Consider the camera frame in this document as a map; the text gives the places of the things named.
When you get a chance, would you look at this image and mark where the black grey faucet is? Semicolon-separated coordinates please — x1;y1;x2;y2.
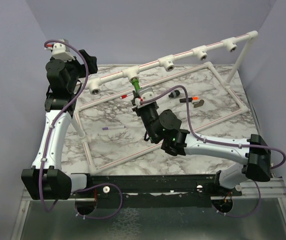
168;90;180;98

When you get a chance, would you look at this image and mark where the white PVC pipe rack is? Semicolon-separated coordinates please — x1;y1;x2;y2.
74;30;258;174

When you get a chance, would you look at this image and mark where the green plastic water faucet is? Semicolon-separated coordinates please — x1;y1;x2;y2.
130;77;140;93

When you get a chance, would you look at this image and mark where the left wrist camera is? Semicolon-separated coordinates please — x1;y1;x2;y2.
45;42;75;62

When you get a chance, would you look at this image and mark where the brown metal lever piece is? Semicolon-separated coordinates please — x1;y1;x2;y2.
193;99;204;108

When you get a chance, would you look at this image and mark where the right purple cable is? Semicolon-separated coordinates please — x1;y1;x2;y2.
140;85;286;171

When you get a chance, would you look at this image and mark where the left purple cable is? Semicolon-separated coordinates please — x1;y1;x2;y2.
39;39;90;213

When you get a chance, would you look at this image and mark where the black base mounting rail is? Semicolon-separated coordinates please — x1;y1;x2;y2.
73;174;242;209

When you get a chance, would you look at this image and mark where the purple cable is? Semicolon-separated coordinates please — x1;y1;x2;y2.
39;39;90;213
140;85;286;171

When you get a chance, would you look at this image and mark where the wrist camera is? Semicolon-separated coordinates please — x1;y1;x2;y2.
45;42;75;62
138;86;156;102

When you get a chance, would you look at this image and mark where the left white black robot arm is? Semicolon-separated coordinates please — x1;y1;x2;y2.
21;49;98;200

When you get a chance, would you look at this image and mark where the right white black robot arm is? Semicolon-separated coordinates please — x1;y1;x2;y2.
132;91;271;196

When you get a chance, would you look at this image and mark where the purple capped white pen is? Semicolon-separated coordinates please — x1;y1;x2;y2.
102;125;126;131

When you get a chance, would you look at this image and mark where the red capped white pen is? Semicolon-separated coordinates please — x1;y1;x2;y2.
120;93;133;99

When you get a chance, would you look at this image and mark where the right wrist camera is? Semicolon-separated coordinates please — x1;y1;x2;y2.
138;86;156;102

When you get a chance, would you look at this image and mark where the orange black marker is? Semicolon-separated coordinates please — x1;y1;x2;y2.
179;96;199;103

